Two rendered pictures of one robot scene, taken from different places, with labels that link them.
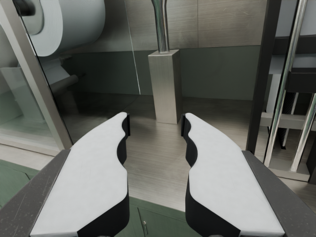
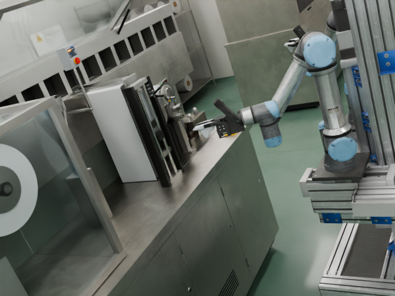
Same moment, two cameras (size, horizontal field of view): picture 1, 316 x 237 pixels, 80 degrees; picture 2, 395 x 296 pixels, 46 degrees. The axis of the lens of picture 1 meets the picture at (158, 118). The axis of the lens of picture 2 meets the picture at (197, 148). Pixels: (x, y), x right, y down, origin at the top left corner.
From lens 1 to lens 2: 1.97 m
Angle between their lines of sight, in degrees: 73
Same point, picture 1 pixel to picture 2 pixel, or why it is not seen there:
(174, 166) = (156, 207)
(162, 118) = not seen: hidden behind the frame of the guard
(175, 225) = (185, 224)
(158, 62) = not seen: hidden behind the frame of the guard
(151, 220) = (179, 235)
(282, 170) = (176, 174)
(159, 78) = not seen: hidden behind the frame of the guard
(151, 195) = (174, 209)
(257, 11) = (76, 133)
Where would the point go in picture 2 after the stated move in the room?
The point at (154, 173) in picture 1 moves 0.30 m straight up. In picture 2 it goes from (158, 213) to (135, 155)
